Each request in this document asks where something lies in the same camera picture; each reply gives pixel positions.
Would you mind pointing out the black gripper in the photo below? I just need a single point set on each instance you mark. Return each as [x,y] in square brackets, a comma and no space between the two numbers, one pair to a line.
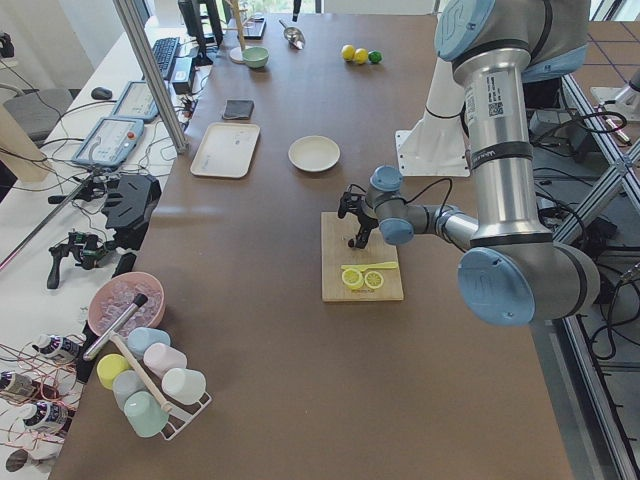
[366,224]

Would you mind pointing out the cream round plate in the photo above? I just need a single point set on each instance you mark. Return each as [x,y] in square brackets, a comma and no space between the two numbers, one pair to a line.
[314,154]

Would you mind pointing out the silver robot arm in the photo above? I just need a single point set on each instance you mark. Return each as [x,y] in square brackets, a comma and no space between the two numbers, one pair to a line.
[512,271]

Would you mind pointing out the cream rabbit tray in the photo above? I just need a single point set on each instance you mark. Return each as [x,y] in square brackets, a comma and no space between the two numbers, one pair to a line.
[226,150]

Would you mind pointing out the yellow plastic knife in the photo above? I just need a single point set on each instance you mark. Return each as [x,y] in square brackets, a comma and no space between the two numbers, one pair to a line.
[387,265]

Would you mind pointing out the wooden cutting board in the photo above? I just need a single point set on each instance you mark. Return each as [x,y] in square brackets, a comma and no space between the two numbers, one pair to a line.
[335,234]

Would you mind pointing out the lemon slice far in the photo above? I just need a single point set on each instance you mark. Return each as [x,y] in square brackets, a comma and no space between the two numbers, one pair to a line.
[352,279]

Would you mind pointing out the lemon slice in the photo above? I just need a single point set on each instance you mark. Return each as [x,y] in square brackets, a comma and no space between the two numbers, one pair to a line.
[373,280]
[352,279]

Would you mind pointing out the lemon slice near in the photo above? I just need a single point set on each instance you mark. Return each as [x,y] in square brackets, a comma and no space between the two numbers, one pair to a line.
[373,280]

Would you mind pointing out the green lime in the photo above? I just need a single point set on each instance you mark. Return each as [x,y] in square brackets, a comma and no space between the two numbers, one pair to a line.
[375,57]

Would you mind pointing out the grey folded cloth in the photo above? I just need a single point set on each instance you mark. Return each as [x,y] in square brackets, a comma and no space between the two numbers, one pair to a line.
[238,109]

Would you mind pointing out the yellow lemon near lime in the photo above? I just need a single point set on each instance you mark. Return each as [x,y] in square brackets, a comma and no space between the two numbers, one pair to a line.
[361,56]

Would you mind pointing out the yellow lemon near scoop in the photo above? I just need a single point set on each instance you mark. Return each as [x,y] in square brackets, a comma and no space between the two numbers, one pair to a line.
[348,52]

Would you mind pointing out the mint green bowl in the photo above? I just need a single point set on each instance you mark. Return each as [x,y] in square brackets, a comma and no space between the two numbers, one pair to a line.
[255,57]

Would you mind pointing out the steel scoop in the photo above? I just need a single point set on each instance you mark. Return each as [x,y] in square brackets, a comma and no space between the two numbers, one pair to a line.
[293,35]

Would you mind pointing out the wooden cup rack stand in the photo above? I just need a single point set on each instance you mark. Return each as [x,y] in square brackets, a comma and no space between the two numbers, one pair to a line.
[236,54]

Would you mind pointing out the steel muddler with black tip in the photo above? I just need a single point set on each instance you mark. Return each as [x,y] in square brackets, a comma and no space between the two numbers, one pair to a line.
[92,351]

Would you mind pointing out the pastel cup rack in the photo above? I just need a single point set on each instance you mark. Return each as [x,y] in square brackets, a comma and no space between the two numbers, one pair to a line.
[165,410]

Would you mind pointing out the pink bowl with ice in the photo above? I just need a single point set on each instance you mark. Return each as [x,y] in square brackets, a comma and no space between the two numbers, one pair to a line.
[117,294]

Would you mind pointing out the blue teach pendant upper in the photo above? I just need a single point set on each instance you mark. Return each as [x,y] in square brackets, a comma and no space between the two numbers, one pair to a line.
[136,102]

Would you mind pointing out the blue teach pendant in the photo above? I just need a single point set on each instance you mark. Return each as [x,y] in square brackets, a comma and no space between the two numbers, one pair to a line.
[136,102]
[109,143]

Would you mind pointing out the blue teach pendant lower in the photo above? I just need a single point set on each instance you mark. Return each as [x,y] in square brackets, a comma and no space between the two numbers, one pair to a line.
[109,143]

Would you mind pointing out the black keyboard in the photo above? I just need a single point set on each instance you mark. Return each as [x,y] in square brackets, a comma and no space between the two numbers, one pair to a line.
[165,51]

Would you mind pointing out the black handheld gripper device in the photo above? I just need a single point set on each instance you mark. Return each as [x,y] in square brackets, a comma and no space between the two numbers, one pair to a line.
[88,250]

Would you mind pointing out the black computer mouse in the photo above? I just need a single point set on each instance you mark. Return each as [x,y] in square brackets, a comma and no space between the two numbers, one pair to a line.
[101,93]

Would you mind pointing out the bottle holder rack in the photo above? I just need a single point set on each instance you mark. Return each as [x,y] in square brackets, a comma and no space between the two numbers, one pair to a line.
[34,378]

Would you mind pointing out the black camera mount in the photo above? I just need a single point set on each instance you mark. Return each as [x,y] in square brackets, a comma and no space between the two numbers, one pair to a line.
[352,201]

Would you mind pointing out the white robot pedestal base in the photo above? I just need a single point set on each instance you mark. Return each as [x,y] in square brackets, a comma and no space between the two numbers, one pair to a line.
[435,146]

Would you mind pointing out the aluminium frame post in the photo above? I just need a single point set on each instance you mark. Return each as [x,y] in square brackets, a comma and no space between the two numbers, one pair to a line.
[134,29]

